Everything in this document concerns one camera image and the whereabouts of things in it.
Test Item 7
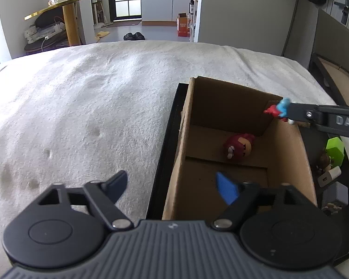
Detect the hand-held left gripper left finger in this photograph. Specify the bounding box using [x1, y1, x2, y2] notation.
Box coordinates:
[38, 170, 134, 230]

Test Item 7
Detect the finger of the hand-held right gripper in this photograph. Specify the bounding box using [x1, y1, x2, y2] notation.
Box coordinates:
[285, 102, 319, 126]

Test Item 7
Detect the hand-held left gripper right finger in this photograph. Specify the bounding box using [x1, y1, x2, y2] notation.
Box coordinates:
[211, 171, 319, 230]

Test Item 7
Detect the blue and red figurine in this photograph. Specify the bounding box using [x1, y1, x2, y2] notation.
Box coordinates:
[263, 98, 291, 123]

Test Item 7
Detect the green toy trash can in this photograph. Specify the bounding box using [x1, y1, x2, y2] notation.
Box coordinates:
[326, 137, 346, 167]

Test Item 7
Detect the red round figurine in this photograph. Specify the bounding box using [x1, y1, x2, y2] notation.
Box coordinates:
[223, 133, 256, 160]

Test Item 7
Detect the brown small figurine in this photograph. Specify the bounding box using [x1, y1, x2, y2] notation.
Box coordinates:
[319, 152, 334, 173]

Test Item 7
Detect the white wall charger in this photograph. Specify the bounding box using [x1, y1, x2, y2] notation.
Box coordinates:
[318, 166, 342, 188]

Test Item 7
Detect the brown cardboard box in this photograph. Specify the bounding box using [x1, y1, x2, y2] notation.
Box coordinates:
[162, 76, 319, 221]

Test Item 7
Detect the black tray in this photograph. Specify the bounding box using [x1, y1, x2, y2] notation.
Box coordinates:
[145, 83, 349, 271]

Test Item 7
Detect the grey cube charger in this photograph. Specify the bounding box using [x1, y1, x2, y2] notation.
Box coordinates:
[321, 182, 349, 207]

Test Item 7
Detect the tiny dark figurine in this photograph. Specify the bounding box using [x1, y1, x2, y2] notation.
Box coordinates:
[323, 203, 344, 217]

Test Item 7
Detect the black framed board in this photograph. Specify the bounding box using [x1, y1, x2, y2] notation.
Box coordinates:
[310, 53, 349, 108]

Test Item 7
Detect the grey upholstered panel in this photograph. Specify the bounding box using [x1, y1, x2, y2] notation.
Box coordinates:
[308, 9, 349, 73]

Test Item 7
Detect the orange cardboard box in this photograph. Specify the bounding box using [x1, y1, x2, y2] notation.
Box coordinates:
[176, 13, 190, 38]

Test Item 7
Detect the brown doormat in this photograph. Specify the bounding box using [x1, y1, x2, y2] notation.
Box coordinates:
[111, 20, 141, 28]

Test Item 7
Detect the white power strip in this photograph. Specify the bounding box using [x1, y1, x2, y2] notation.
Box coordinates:
[24, 23, 66, 43]

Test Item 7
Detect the gold round table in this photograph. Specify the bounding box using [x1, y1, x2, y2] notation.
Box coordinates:
[24, 0, 114, 46]

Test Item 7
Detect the white cabinet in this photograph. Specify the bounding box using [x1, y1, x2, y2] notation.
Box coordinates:
[140, 0, 199, 27]

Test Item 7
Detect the black door lock handle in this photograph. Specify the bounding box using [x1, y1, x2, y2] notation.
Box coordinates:
[334, 0, 349, 25]

